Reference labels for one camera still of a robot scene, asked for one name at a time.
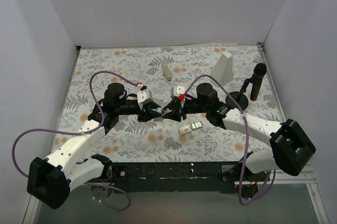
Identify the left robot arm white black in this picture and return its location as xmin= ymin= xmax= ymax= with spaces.
xmin=27 ymin=83 xmax=162 ymax=209

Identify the black microphone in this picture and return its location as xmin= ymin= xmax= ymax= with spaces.
xmin=250 ymin=63 xmax=267 ymax=101

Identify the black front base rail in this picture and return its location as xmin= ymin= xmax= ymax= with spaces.
xmin=81 ymin=161 xmax=264 ymax=195

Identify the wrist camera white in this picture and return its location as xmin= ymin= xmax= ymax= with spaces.
xmin=136 ymin=89 xmax=153 ymax=105
xmin=171 ymin=86 xmax=185 ymax=99

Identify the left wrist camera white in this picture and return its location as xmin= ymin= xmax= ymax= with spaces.
xmin=136 ymin=89 xmax=153 ymax=105

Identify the staple tray with staples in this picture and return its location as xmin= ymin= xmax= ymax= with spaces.
xmin=190 ymin=121 xmax=203 ymax=130

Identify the floral table mat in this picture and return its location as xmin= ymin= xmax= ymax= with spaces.
xmin=52 ymin=45 xmax=268 ymax=162

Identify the black microphone stand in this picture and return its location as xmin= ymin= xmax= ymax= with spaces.
xmin=225 ymin=78 xmax=251 ymax=110

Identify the white wedge-shaped block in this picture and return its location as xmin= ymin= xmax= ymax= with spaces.
xmin=211 ymin=52 xmax=234 ymax=86

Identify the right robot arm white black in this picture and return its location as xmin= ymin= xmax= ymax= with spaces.
xmin=163 ymin=83 xmax=316 ymax=181

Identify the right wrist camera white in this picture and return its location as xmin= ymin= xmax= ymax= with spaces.
xmin=171 ymin=86 xmax=185 ymax=99

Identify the beige stapler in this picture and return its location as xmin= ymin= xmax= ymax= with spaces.
xmin=162 ymin=65 xmax=173 ymax=82

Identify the white staple box sleeve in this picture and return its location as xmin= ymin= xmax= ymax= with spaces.
xmin=179 ymin=126 xmax=192 ymax=135

